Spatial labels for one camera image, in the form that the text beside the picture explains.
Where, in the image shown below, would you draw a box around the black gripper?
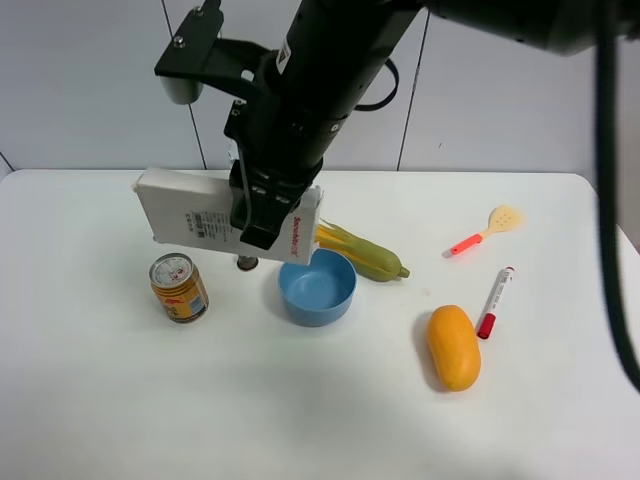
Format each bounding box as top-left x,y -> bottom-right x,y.
224,97 -> 345,249

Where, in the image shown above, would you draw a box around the white rectangular carton box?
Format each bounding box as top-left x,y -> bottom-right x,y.
133,168 -> 323,265

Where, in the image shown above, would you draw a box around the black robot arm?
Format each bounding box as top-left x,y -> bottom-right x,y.
225,1 -> 639,249

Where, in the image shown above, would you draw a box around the small grey coffee capsule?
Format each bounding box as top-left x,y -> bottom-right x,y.
236,255 -> 259,272

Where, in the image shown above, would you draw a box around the blue plastic bowl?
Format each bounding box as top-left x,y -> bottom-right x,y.
278,249 -> 357,328

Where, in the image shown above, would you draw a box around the yellow drink can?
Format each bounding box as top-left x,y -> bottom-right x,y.
149,253 -> 209,323

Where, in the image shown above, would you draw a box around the toy corn cob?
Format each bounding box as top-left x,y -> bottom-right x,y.
316,220 -> 410,282

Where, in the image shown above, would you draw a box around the yellow mango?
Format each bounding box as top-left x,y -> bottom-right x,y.
425,305 -> 481,392

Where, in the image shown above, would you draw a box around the red cap whiteboard marker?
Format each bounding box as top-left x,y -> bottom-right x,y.
476,266 -> 515,340

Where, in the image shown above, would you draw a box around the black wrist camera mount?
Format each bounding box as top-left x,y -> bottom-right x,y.
154,1 -> 269,105

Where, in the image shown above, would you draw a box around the small spatula red handle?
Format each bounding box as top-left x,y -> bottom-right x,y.
449,205 -> 523,256

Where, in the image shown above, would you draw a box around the black cable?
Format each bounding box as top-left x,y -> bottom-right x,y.
594,29 -> 640,394

